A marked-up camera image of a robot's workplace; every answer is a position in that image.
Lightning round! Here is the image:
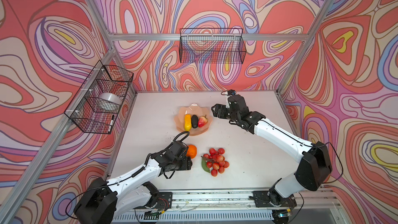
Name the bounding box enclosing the large orange fake orange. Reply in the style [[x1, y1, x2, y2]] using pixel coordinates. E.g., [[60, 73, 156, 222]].
[[186, 145, 197, 159]]

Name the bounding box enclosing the red fake apple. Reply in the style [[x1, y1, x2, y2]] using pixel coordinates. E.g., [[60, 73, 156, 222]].
[[198, 116, 208, 128]]

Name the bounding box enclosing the dark fake avocado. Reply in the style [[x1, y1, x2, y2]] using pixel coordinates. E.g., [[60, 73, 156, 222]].
[[191, 115, 199, 129]]

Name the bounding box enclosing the yellow fake fruit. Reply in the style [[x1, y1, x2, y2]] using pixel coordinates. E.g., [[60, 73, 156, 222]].
[[184, 114, 192, 131]]

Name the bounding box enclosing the red fake grape bunch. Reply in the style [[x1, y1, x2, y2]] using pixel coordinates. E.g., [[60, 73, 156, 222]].
[[201, 148, 230, 177]]

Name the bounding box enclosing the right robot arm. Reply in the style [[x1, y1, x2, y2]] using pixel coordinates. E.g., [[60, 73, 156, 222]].
[[211, 90, 332, 206]]

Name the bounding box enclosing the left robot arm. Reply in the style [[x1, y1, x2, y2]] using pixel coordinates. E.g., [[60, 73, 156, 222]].
[[73, 141, 192, 224]]

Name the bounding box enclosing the pink lotus fruit bowl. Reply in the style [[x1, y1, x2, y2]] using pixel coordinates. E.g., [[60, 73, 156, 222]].
[[174, 104, 212, 136]]

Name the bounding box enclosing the black marker in basket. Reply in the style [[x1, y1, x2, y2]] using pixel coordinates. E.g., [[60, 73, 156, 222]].
[[108, 115, 115, 133]]

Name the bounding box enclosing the silver tape roll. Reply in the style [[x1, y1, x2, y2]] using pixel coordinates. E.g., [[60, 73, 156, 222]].
[[97, 92, 122, 112]]

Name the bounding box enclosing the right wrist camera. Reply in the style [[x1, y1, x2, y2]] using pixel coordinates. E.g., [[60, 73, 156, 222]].
[[227, 89, 237, 97]]

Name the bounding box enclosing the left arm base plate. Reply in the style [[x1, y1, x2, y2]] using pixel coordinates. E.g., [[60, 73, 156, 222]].
[[136, 191, 173, 211]]

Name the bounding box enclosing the black wire basket back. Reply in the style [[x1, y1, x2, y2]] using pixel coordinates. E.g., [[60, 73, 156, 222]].
[[179, 27, 247, 64]]

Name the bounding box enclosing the black wire basket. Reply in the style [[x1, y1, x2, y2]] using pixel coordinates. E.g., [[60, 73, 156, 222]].
[[64, 61, 134, 134], [179, 27, 247, 64]]

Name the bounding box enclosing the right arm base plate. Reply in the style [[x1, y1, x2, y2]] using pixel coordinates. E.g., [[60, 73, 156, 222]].
[[249, 191, 297, 208]]

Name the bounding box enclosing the black wire basket left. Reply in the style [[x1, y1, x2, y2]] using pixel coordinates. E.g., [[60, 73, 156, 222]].
[[64, 61, 134, 134]]

